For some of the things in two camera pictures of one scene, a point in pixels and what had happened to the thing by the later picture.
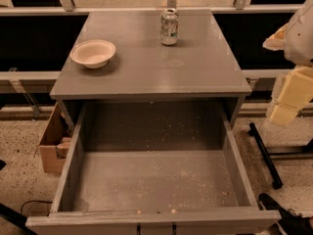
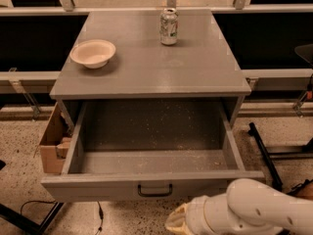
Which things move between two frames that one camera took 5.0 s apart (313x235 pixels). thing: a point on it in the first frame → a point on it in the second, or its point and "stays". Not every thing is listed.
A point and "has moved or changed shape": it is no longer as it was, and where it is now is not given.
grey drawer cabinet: x=151 y=56 stays
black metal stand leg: x=277 y=182 stays
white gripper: x=301 y=39 → x=195 y=214
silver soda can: x=169 y=30 stays
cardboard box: x=56 y=141 stays
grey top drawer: x=154 y=168 has moved or changed shape
